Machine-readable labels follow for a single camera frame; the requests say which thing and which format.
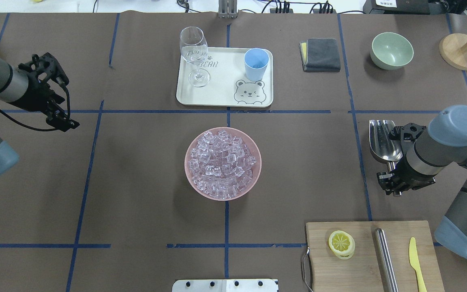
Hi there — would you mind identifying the wooden cutting board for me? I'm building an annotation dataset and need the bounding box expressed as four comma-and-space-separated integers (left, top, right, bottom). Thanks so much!
306, 221, 445, 292

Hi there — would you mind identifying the pink bowl of ice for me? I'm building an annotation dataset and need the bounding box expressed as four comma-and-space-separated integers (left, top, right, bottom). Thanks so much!
184, 127, 262, 201

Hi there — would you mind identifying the lemon slice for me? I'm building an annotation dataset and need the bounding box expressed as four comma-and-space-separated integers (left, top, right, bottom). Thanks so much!
328, 230, 356, 260

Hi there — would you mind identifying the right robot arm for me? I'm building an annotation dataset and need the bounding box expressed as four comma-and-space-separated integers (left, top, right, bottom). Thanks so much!
369, 105, 467, 260

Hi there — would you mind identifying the yellow plastic knife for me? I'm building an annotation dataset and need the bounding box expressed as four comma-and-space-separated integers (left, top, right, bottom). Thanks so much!
408, 237, 427, 292

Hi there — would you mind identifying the steel rolling pin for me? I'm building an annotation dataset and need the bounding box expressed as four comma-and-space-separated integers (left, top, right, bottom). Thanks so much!
374, 228, 399, 292

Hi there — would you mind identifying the clear wine glass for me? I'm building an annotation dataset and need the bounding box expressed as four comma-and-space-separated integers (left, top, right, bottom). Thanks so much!
180, 26, 210, 88

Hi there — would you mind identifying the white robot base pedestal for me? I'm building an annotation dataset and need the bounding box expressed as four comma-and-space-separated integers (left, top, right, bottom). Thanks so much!
172, 279, 279, 292

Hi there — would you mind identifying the grey folded cloth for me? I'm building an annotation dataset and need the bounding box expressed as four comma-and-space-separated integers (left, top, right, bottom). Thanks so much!
300, 38, 341, 72

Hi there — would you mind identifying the cream serving tray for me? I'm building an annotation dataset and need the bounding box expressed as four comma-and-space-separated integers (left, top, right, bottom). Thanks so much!
176, 47, 274, 108

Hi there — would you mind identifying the green bowl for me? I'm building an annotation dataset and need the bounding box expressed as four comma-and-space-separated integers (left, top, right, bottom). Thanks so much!
370, 32, 414, 70

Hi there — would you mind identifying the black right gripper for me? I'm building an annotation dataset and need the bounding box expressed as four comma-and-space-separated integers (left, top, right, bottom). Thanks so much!
377, 123, 435, 196

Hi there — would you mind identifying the steel ice scoop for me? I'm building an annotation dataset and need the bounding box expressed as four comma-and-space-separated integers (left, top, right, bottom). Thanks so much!
369, 120, 403, 179

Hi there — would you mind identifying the blue plastic cup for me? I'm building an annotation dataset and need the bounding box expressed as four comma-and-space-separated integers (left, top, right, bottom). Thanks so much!
244, 48, 270, 82

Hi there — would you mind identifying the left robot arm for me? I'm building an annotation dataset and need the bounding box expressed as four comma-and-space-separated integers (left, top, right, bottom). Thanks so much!
0, 52, 79, 175

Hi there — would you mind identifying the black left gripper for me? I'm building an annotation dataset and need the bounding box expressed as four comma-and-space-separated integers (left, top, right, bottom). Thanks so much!
15, 52, 80, 132

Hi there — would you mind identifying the wooden mug tree stand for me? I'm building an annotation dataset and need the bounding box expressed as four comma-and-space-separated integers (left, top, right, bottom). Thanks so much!
439, 33, 467, 71

